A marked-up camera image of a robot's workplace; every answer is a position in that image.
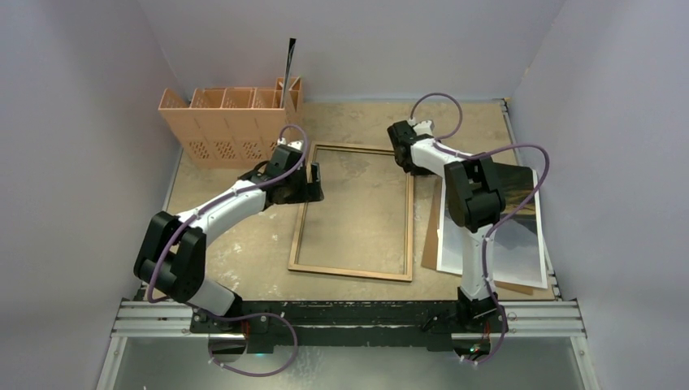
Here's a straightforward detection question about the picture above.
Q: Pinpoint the aluminium rail frame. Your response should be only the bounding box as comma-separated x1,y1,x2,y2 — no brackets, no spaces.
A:
97,102,601,390

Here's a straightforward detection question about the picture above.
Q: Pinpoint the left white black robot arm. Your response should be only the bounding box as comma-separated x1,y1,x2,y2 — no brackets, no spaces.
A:
133,141,324,332

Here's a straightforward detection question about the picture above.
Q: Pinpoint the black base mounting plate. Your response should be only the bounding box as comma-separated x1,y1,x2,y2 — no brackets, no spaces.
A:
190,300,506,355

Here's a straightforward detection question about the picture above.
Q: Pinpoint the brown cardboard backing board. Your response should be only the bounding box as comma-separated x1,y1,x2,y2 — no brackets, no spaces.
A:
421,179,534,296

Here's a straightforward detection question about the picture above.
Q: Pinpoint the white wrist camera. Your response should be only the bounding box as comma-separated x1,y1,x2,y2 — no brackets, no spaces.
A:
407,118,435,138
277,137,304,152

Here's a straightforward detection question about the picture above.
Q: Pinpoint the wooden picture frame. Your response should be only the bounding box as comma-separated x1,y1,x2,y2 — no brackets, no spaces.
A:
288,141,414,283

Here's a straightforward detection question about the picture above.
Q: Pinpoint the landscape photo print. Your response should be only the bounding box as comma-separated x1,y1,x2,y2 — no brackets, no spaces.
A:
437,163,548,288

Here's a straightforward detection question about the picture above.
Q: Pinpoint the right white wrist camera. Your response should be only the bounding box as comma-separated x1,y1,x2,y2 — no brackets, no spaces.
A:
407,118,435,138

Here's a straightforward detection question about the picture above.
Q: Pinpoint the orange perforated organizer rack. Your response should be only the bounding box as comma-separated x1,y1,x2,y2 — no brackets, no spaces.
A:
158,76,304,169

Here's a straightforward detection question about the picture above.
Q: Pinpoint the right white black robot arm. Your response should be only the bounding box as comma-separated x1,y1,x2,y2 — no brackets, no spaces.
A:
387,119,505,331

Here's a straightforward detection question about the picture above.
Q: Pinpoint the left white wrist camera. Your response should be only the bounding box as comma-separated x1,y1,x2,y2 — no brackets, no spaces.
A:
277,137,304,152

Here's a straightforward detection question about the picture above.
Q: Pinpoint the black flat strip in rack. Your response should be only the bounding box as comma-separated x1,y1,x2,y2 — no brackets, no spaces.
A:
279,37,297,108

